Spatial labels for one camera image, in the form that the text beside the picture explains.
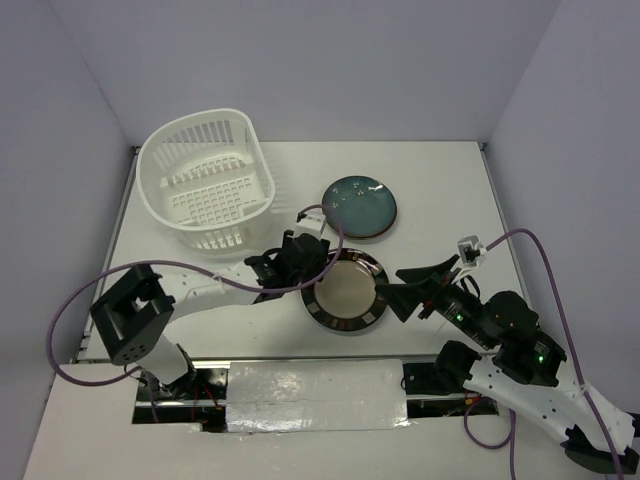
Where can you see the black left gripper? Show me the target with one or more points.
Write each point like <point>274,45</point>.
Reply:
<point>319,266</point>

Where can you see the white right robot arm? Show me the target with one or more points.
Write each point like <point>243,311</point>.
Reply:
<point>516,364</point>

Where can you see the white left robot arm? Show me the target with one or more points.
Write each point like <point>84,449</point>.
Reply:
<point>133,313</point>

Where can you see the silver foil tape sheet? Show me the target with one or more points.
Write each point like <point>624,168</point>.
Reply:
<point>315,396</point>

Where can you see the white plastic dish rack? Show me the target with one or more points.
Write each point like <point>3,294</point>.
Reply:
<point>204,177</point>

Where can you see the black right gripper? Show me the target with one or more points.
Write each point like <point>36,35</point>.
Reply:
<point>419,283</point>

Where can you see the blue glazed ceramic plate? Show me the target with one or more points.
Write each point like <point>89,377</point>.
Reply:
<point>387,231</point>

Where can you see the black plate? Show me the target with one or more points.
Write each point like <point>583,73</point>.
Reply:
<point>349,288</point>

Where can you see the teal plate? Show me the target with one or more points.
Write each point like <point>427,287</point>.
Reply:
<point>352,187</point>

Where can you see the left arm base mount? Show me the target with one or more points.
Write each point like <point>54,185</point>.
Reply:
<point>204,406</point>

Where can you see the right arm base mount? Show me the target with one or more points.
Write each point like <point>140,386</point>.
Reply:
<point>428,397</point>

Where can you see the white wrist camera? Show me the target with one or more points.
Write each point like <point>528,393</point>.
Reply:
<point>310,223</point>
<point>472,254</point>

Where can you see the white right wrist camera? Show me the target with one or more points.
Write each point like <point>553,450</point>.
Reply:
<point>472,254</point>

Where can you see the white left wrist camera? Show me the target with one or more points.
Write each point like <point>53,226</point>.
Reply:
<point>310,223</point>

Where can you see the beige plate with dark rim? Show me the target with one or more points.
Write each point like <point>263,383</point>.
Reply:
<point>346,325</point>

